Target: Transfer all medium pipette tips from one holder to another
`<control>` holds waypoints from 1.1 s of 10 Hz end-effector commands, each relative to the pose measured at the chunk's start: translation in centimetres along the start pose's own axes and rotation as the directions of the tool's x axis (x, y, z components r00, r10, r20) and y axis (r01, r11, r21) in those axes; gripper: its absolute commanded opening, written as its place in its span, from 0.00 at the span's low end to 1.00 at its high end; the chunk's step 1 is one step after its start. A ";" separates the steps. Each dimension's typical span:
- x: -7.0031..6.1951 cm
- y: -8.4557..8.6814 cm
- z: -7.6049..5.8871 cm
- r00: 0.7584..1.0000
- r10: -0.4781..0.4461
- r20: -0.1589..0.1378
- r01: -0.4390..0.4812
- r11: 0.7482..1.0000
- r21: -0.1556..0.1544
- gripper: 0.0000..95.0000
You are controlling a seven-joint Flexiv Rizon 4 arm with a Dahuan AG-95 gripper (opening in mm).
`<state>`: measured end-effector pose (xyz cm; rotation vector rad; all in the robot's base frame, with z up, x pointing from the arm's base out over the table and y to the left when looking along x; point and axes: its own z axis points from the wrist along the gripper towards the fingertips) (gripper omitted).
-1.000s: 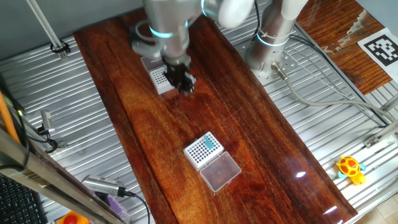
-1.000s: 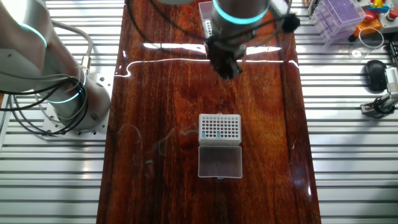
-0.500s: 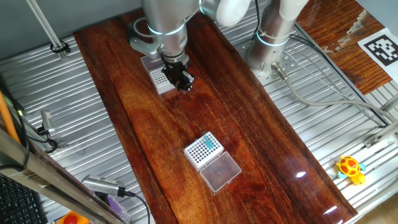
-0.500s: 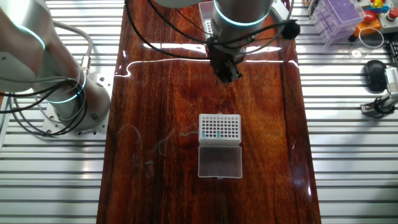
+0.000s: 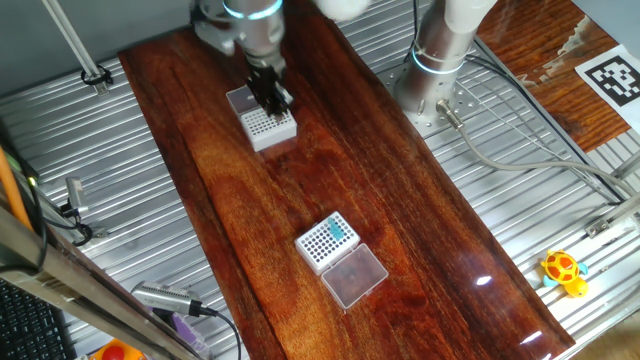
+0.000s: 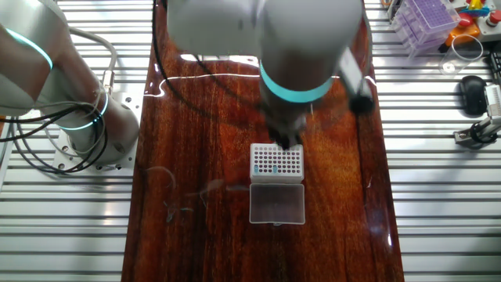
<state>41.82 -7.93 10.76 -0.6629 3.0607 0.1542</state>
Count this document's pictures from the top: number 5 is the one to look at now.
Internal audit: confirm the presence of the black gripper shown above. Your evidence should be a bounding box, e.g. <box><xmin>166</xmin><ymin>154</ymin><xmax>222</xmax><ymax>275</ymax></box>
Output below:
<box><xmin>244</xmin><ymin>62</ymin><xmax>296</xmax><ymax>122</ymax></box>

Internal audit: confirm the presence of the white pipette tip holder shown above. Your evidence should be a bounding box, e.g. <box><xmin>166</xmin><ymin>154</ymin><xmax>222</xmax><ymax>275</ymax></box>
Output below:
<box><xmin>294</xmin><ymin>210</ymin><xmax>390</xmax><ymax>311</ymax></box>
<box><xmin>224</xmin><ymin>84</ymin><xmax>299</xmax><ymax>153</ymax></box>

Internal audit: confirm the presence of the purple pipette tip box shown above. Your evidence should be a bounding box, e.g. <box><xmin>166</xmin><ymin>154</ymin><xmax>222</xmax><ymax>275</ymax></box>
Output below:
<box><xmin>167</xmin><ymin>309</ymin><xmax>214</xmax><ymax>359</ymax></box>

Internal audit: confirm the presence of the large brown wooden board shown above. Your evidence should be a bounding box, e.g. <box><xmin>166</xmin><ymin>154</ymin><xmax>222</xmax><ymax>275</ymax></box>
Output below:
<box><xmin>117</xmin><ymin>0</ymin><xmax>576</xmax><ymax>360</ymax></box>

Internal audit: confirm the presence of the black pole clamp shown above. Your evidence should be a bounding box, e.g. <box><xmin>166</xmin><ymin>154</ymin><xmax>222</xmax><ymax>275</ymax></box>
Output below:
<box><xmin>80</xmin><ymin>64</ymin><xmax>114</xmax><ymax>87</ymax></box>

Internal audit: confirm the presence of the aluminium pole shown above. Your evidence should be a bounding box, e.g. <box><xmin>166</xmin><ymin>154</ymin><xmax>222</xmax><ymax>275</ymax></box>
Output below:
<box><xmin>41</xmin><ymin>0</ymin><xmax>112</xmax><ymax>97</ymax></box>

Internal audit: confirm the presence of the orange tube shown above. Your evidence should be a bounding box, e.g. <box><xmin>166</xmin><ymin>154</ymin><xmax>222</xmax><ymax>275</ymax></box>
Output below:
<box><xmin>0</xmin><ymin>147</ymin><xmax>32</xmax><ymax>232</ymax></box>

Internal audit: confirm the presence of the orange box red button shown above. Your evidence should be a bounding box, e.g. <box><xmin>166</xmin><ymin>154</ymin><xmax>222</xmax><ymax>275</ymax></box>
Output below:
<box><xmin>89</xmin><ymin>338</ymin><xmax>146</xmax><ymax>360</ymax></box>

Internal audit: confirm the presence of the worn brown wooden board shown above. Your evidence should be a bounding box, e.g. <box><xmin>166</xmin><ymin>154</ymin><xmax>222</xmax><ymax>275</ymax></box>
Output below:
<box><xmin>474</xmin><ymin>0</ymin><xmax>632</xmax><ymax>154</ymax></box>

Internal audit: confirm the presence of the black keyboard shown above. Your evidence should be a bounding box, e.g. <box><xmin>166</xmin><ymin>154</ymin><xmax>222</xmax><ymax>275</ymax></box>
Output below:
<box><xmin>0</xmin><ymin>278</ymin><xmax>79</xmax><ymax>360</ymax></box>

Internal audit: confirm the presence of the yellow orange toy turtle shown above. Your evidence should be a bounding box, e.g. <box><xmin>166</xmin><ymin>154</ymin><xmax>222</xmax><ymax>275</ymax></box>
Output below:
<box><xmin>539</xmin><ymin>248</ymin><xmax>590</xmax><ymax>299</ymax></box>

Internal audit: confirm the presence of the white fiducial tag paper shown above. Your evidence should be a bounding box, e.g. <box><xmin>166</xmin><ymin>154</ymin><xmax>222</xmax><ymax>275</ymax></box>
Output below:
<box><xmin>574</xmin><ymin>43</ymin><xmax>640</xmax><ymax>136</ymax></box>

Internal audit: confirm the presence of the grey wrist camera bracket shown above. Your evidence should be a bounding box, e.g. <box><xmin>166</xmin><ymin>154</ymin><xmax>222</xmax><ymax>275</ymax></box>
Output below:
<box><xmin>192</xmin><ymin>19</ymin><xmax>239</xmax><ymax>57</ymax></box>

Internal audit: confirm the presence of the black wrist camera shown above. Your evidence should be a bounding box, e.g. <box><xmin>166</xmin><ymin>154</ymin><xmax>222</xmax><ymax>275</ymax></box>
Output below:
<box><xmin>189</xmin><ymin>0</ymin><xmax>209</xmax><ymax>25</ymax></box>

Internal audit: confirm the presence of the grey cable metal connector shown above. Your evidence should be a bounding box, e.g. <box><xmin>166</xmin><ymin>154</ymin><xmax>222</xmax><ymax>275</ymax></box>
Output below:
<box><xmin>435</xmin><ymin>98</ymin><xmax>640</xmax><ymax>199</ymax></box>

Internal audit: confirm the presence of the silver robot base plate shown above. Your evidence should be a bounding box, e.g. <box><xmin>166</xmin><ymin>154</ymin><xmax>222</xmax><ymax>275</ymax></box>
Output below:
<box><xmin>377</xmin><ymin>64</ymin><xmax>484</xmax><ymax>139</ymax></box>

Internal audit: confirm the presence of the black depth camera cable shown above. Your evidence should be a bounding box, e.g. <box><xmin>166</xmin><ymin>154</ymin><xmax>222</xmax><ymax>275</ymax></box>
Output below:
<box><xmin>199</xmin><ymin>305</ymin><xmax>243</xmax><ymax>360</ymax></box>

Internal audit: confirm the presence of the small silver mounted camera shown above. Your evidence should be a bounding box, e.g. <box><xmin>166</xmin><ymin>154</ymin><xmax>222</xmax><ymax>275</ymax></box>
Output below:
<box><xmin>65</xmin><ymin>177</ymin><xmax>90</xmax><ymax>215</ymax></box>

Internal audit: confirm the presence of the silver depth camera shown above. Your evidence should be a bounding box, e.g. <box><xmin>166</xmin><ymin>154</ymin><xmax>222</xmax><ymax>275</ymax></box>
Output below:
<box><xmin>130</xmin><ymin>280</ymin><xmax>204</xmax><ymax>319</ymax></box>

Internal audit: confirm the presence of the steel frame beam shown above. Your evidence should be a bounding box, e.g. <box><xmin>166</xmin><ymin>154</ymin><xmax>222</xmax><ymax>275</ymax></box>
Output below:
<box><xmin>0</xmin><ymin>202</ymin><xmax>201</xmax><ymax>360</ymax></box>

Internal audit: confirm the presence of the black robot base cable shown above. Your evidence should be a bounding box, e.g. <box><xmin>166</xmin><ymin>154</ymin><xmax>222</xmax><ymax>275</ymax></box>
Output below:
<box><xmin>464</xmin><ymin>52</ymin><xmax>626</xmax><ymax>205</ymax></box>

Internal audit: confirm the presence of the aluminium profile bracket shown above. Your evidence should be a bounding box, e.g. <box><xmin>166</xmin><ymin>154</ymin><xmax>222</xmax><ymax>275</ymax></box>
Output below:
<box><xmin>584</xmin><ymin>149</ymin><xmax>640</xmax><ymax>239</ymax></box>

